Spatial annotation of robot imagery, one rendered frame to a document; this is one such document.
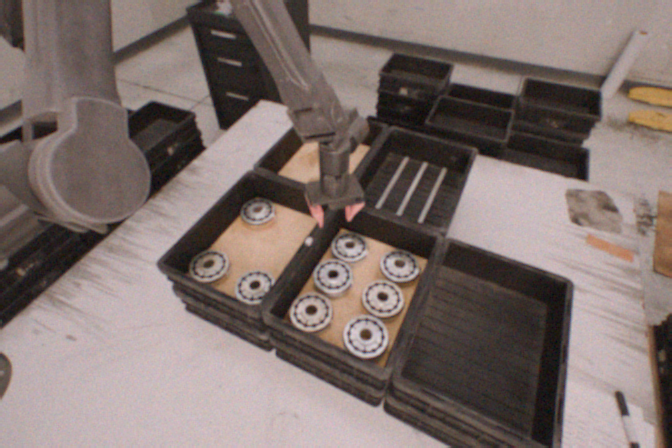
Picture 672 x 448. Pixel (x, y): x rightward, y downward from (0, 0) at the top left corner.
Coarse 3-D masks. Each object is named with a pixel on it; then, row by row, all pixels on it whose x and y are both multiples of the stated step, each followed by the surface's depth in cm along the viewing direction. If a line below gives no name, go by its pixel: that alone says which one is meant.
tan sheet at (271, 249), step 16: (240, 224) 109; (288, 224) 109; (304, 224) 109; (224, 240) 105; (240, 240) 105; (256, 240) 105; (272, 240) 105; (288, 240) 105; (240, 256) 102; (256, 256) 102; (272, 256) 102; (288, 256) 102; (240, 272) 98; (272, 272) 98; (224, 288) 95; (256, 288) 95
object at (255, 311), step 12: (240, 180) 107; (276, 180) 107; (228, 192) 104; (216, 204) 101; (204, 216) 98; (324, 216) 98; (192, 228) 95; (312, 228) 95; (180, 240) 93; (168, 252) 90; (300, 252) 90; (156, 264) 88; (288, 264) 88; (168, 276) 88; (180, 276) 86; (192, 288) 86; (204, 288) 83; (276, 288) 83; (228, 300) 81; (240, 300) 81; (264, 300) 81; (252, 312) 80
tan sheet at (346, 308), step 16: (368, 240) 105; (368, 256) 102; (416, 256) 102; (352, 272) 98; (368, 272) 98; (304, 288) 95; (352, 288) 95; (400, 288) 95; (336, 304) 92; (352, 304) 92; (288, 320) 89; (336, 320) 89; (400, 320) 89; (320, 336) 87; (336, 336) 87
